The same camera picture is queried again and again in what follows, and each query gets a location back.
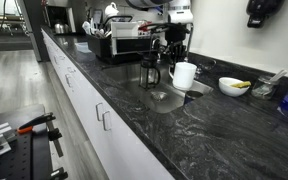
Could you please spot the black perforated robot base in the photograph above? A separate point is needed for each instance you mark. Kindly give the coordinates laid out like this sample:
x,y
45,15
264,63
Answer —
x,y
29,157

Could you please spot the black coffee machine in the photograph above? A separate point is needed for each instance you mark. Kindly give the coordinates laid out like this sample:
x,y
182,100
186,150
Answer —
x,y
69,12

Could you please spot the black dish drying rack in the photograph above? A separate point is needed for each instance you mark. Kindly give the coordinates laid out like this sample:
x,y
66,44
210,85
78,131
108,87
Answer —
x,y
101,46

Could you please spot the white cabinet front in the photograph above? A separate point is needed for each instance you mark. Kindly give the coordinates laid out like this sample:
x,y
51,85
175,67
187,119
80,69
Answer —
x,y
122,154

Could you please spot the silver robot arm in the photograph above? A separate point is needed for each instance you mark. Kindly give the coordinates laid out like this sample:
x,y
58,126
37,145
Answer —
x,y
177,17

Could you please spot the white bowl with sponge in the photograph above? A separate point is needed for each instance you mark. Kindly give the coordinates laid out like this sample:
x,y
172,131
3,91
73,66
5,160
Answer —
x,y
226,87

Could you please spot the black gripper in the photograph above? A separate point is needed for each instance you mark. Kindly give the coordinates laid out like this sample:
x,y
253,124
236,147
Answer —
x,y
175,34

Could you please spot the blue steel-lined mug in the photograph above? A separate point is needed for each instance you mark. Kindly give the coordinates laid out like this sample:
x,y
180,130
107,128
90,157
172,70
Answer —
x,y
191,95

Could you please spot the yellow sponge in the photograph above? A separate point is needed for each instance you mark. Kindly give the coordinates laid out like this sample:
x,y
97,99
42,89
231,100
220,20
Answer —
x,y
240,85

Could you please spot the black glass french press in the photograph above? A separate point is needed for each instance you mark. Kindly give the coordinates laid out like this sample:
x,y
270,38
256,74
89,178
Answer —
x,y
149,73

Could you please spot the sink drain strainer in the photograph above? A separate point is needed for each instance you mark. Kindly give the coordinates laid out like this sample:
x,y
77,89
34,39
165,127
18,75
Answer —
x,y
159,95

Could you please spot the orange handled clamp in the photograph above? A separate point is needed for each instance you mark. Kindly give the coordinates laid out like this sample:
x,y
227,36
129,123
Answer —
x,y
27,127

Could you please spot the black wall soap dispenser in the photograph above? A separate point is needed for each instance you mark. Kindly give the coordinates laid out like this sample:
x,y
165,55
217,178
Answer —
x,y
260,10

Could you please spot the white ceramic cup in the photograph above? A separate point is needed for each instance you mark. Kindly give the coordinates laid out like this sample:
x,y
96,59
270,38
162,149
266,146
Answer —
x,y
182,74

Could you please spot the glass jar with utensils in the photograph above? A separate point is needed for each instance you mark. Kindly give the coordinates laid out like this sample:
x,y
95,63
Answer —
x,y
266,86

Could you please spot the stainless steel sink basin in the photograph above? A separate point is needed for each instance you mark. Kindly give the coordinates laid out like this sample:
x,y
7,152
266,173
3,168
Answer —
x,y
128,77

